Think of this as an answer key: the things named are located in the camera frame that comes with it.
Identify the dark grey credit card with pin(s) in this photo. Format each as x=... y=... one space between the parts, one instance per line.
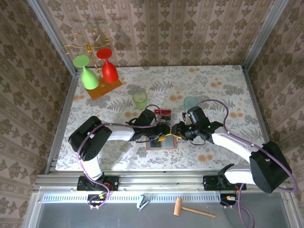
x=155 y=145
x=165 y=121

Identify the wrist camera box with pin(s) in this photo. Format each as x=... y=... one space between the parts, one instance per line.
x=147 y=117
x=194 y=116

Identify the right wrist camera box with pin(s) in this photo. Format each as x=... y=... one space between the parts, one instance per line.
x=194 y=116

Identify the blue white clip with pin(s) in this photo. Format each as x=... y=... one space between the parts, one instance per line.
x=142 y=203

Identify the wooden mallet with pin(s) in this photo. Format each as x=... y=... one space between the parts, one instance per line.
x=178 y=206

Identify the red plastic goblet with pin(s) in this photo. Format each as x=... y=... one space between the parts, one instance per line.
x=109 y=72

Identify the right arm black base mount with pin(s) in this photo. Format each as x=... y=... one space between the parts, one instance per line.
x=210 y=183

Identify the pink card holder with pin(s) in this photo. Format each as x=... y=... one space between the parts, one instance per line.
x=169 y=144

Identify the teal textured plastic cup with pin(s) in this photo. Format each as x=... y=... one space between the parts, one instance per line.
x=190 y=103

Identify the floral patterned tablecloth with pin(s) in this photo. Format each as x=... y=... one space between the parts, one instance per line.
x=166 y=161

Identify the clear plastic card box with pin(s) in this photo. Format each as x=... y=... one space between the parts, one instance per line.
x=166 y=117

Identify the green plastic goblet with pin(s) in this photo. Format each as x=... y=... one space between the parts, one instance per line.
x=89 y=79

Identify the red credit card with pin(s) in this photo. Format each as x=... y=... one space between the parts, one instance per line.
x=164 y=111

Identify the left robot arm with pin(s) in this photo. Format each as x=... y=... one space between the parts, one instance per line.
x=88 y=140

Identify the grey metal shelf panel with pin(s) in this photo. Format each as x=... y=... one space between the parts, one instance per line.
x=118 y=218

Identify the aluminium extrusion frame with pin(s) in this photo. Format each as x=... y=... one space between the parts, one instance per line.
x=161 y=181

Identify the green translucent plastic cup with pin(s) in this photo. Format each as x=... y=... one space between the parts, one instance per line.
x=140 y=102

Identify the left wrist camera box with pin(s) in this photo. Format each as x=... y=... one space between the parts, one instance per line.
x=147 y=117

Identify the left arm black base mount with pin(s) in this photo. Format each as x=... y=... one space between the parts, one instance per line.
x=111 y=183

